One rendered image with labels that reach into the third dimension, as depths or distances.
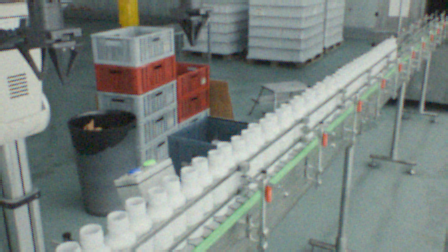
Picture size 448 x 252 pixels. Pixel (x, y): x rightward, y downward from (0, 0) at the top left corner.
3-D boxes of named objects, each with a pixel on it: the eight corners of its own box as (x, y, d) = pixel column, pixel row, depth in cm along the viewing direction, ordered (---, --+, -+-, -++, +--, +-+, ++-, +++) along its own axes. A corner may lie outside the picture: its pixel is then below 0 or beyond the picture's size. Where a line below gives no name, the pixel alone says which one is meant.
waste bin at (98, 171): (112, 228, 300) (103, 135, 278) (62, 211, 321) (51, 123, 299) (155, 199, 337) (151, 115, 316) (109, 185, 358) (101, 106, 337)
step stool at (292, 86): (283, 109, 548) (284, 75, 534) (312, 125, 495) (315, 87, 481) (248, 114, 530) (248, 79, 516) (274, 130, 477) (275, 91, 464)
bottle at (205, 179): (210, 214, 118) (210, 154, 112) (215, 226, 112) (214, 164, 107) (187, 216, 116) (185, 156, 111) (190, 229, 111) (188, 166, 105)
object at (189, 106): (179, 124, 429) (178, 101, 421) (143, 118, 446) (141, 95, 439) (210, 107, 480) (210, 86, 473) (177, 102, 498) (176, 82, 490)
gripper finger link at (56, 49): (60, 89, 81) (53, 35, 78) (32, 84, 84) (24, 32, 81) (88, 82, 87) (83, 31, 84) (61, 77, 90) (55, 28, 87)
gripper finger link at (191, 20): (186, 43, 128) (184, 8, 125) (208, 45, 125) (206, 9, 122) (171, 47, 123) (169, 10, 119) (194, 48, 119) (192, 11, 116)
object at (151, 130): (141, 150, 367) (140, 124, 360) (99, 143, 382) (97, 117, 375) (179, 127, 420) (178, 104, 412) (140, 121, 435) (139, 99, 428)
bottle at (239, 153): (227, 199, 125) (227, 142, 120) (225, 189, 131) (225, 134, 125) (249, 198, 126) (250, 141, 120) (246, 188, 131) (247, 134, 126)
